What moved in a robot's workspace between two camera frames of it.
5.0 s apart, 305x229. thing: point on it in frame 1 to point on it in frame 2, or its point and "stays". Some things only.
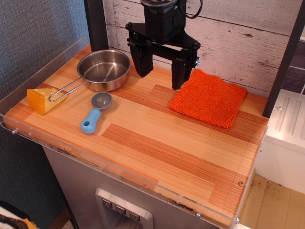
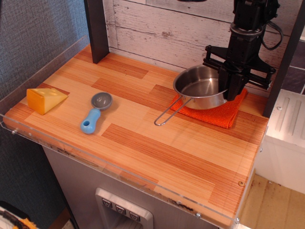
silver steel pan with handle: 103,70 to 202,84
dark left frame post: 96,25 stays
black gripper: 165,31 to 241,54
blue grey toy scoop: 99,101 stays
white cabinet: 282,158 stays
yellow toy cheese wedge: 41,100 stays
